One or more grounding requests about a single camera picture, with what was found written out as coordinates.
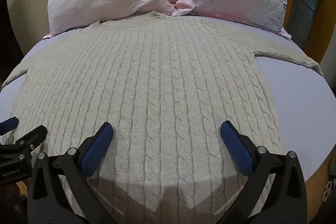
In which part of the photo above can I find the wooden bed frame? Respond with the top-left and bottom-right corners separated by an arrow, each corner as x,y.
285,0 -> 336,64

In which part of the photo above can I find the beige cable-knit sweater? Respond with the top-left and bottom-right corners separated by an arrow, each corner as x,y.
1,11 -> 323,224

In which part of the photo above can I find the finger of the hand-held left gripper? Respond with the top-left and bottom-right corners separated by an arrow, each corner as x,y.
0,125 -> 48,161
0,117 -> 20,136

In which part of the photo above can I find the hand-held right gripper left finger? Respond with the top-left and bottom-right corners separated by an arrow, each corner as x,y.
27,122 -> 117,224

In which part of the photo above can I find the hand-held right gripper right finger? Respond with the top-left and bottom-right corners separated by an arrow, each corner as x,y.
220,121 -> 307,224

